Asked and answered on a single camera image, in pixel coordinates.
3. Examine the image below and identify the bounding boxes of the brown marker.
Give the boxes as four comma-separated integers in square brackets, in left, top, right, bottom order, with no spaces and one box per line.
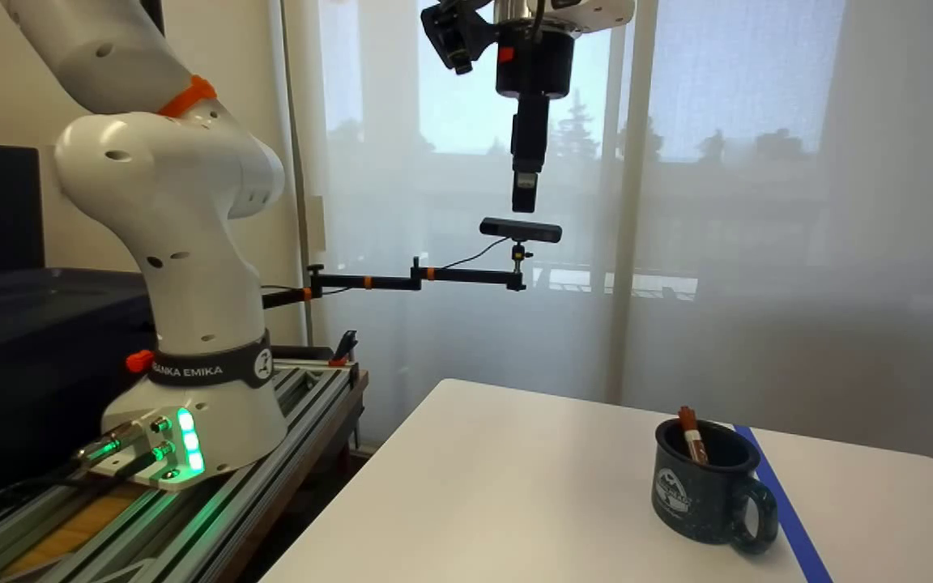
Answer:
[677,406,709,466]

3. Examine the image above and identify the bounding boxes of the white sheer curtain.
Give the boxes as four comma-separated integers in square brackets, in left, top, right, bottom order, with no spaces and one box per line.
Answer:
[279,0,933,496]

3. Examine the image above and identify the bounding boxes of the black clamp with red tip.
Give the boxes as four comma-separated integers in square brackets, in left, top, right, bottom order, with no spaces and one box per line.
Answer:
[272,330,359,369]

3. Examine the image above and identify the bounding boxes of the dark speckled mug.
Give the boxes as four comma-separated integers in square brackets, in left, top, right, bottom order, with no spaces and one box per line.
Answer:
[650,416,780,556]

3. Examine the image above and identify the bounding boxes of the blue tape strip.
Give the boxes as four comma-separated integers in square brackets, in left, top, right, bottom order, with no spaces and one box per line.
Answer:
[731,423,834,583]

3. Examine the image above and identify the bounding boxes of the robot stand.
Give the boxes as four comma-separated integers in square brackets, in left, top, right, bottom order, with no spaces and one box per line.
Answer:
[0,355,369,583]

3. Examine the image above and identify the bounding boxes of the large black box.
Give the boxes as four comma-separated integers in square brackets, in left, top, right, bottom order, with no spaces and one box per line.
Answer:
[0,266,161,509]

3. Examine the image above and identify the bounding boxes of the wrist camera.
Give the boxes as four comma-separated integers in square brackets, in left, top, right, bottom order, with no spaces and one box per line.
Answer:
[420,0,501,76]

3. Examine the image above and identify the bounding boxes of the camera on mount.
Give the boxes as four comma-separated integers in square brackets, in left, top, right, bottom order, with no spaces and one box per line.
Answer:
[262,216,564,311]

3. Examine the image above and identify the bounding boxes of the white wall plate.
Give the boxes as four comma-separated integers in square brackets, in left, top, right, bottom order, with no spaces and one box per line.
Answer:
[308,194,328,254]

